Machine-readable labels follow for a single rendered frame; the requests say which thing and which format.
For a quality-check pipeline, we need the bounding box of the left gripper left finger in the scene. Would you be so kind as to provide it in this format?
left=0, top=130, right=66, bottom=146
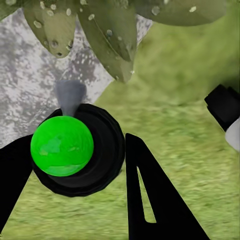
left=0, top=134, right=33, bottom=234

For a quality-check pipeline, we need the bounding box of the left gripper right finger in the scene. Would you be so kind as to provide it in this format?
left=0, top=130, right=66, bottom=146
left=124, top=133, right=210, bottom=240

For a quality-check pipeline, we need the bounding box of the insectifuge atomizer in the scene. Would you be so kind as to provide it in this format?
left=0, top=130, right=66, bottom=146
left=30, top=80, right=126, bottom=198

